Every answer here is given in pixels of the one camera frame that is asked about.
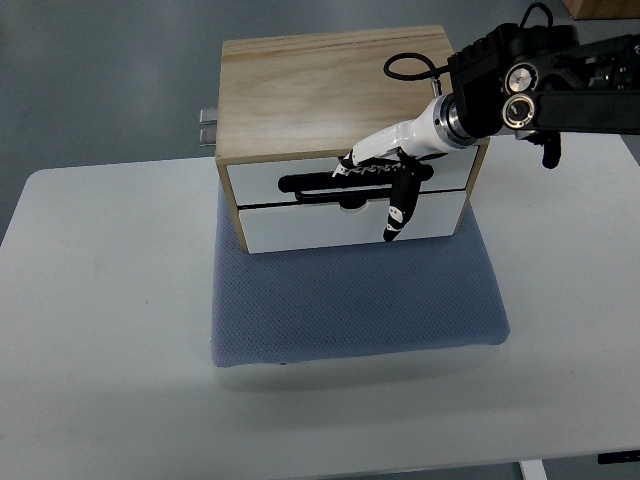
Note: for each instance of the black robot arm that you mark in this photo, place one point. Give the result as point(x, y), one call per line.
point(541, 82)

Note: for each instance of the upper metal bracket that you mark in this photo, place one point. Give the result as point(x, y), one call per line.
point(208, 115)

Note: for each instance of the white bottom drawer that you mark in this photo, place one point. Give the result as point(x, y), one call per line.
point(326, 225)

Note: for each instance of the white table leg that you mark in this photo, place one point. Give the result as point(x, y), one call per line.
point(533, 470)

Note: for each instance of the metal bracket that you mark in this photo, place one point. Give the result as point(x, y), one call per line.
point(208, 136)
point(208, 115)

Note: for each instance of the black table control panel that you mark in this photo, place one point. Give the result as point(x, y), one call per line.
point(619, 457)

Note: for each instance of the white drawer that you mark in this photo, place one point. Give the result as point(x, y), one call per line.
point(257, 183)
point(326, 225)

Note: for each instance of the cardboard box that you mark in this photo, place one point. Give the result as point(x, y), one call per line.
point(603, 9)

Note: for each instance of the blue-grey mesh mat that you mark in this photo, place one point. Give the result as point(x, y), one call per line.
point(352, 301)

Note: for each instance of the black drawer handle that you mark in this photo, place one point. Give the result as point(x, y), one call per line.
point(366, 183)

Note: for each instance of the lower metal bracket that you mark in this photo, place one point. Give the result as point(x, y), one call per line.
point(208, 136)

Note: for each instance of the white top drawer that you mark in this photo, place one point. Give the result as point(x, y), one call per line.
point(257, 183)

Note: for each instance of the wooden drawer cabinet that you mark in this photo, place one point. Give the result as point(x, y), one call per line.
point(315, 96)

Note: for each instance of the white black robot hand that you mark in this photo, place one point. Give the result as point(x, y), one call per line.
point(437, 131)

